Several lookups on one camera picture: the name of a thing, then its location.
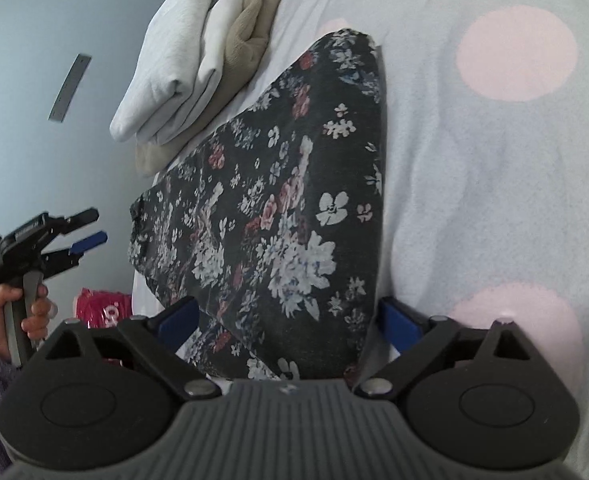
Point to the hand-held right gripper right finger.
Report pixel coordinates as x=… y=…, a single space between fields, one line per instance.
x=400 y=324

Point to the dark floral garment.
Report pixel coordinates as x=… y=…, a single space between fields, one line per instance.
x=284 y=220

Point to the red plastic bag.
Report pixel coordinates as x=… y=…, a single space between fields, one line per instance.
x=102 y=307

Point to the grey strip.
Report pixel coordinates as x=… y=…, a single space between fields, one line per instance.
x=69 y=87

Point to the beige folded cloth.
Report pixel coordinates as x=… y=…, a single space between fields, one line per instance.
x=247 y=35

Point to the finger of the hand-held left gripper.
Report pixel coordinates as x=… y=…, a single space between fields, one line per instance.
x=77 y=220
x=90 y=241

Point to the white folded cloth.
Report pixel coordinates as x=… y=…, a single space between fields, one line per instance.
x=174 y=60

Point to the pink polka dot bed sheet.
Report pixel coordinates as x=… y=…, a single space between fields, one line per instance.
x=474 y=185

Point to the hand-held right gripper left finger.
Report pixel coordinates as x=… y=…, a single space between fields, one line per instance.
x=177 y=321

